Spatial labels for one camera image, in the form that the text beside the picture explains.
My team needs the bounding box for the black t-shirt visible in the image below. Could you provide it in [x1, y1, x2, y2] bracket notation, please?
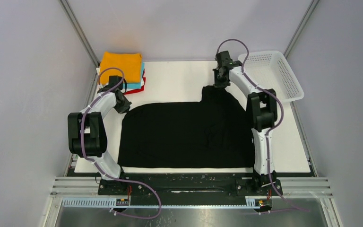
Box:
[118, 86, 255, 168]

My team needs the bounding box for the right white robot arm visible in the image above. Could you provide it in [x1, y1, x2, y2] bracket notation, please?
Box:
[213, 51, 283, 196]

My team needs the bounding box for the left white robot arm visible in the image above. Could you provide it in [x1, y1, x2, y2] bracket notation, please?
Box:
[68, 76, 131, 184]

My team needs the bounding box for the teal folded t-shirt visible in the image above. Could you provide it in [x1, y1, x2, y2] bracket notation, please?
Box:
[123, 61, 146, 89]

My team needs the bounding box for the red folded t-shirt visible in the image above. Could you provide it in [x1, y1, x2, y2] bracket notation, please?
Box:
[124, 73, 146, 95]

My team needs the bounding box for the orange folded t-shirt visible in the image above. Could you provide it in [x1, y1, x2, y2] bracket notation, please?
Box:
[100, 52, 142, 84]

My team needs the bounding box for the white folded t-shirt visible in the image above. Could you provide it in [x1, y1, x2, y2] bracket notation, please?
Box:
[96, 67, 147, 90]

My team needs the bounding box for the white plastic basket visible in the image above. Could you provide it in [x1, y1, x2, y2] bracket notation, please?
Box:
[238, 51, 304, 104]

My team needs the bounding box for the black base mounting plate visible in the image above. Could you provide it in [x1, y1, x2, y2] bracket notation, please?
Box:
[98, 173, 278, 205]

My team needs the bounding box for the right aluminium frame post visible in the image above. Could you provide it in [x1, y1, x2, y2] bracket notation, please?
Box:
[284, 0, 320, 59]

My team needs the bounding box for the aluminium frame post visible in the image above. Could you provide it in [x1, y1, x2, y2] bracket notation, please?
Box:
[58, 0, 100, 68]
[284, 0, 320, 59]

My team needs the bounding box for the left aluminium frame post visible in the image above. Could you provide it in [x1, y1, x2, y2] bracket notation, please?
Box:
[58, 0, 100, 68]

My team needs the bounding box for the white slotted cable duct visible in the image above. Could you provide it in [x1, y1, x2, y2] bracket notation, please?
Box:
[61, 197, 260, 209]

